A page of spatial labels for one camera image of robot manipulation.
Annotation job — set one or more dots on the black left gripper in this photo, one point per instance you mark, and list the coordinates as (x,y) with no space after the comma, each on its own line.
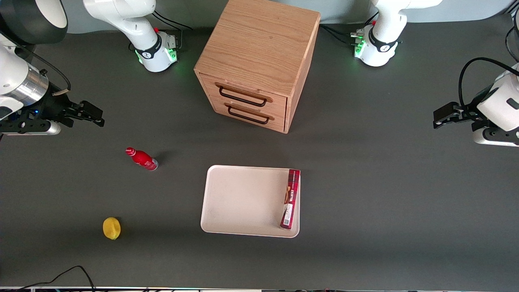
(469,111)

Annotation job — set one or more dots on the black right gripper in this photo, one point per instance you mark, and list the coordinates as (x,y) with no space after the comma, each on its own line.
(54,106)

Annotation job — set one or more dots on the red coke bottle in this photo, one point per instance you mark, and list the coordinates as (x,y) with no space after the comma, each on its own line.
(142,159)

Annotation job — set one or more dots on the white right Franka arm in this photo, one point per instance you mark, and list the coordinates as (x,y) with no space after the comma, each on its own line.
(12,77)

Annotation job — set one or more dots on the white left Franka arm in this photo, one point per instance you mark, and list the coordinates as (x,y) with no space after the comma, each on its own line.
(385,24)

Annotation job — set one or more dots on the white rectangular tray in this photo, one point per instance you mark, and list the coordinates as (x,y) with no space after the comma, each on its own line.
(243,200)

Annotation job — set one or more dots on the yellow lemon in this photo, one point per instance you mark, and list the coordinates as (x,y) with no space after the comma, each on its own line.
(111,228)

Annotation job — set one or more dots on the wooden drawer front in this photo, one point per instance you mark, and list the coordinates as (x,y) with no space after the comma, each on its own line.
(251,119)
(247,91)

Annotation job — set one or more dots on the long red snack box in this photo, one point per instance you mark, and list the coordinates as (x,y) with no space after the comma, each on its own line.
(291,198)

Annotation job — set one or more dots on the wooden drawer cabinet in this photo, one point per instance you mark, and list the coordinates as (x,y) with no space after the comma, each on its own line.
(259,44)

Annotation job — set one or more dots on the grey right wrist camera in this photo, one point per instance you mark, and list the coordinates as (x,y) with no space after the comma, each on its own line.
(48,129)

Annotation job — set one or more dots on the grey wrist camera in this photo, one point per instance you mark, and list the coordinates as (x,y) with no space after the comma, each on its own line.
(492,138)
(48,129)

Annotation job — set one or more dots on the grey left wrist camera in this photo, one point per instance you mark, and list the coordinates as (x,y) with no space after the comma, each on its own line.
(492,138)

